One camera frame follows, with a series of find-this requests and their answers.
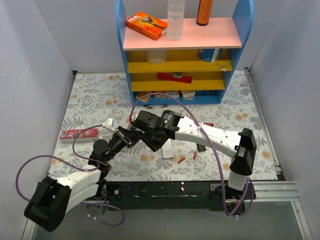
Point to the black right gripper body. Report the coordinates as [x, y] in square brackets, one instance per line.
[149, 139]

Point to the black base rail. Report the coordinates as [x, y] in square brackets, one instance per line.
[162, 195]

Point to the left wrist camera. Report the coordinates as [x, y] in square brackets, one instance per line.
[108, 125]

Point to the red flat box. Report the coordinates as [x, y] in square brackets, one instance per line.
[180, 77]

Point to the floral table mat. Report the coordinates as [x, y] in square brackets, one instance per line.
[95, 97]

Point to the orange cologne bottle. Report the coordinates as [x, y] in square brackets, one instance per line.
[204, 12]

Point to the white tissue pack right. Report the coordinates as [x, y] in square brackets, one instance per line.
[188, 95]

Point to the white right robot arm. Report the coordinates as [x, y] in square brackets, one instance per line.
[240, 146]

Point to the white tissue pack middle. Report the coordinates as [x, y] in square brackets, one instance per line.
[173, 94]

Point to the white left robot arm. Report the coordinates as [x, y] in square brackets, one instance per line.
[53, 198]

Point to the red white remote control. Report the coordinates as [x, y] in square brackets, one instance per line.
[209, 124]

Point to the blue shelf unit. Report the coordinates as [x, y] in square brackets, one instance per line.
[209, 83]

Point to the small clip on shelf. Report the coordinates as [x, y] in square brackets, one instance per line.
[223, 68]

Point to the blue white can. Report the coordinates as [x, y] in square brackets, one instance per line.
[209, 55]

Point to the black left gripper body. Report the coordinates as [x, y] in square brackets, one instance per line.
[124, 135]

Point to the clear plastic bottle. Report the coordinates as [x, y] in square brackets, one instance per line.
[175, 19]

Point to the yellow tissue pack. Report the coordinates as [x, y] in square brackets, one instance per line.
[141, 94]

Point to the orange razor box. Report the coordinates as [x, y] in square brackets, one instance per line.
[147, 25]

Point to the white plastic cup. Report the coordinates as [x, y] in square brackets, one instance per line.
[156, 57]

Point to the red toothpaste box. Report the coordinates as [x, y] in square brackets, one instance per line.
[81, 135]

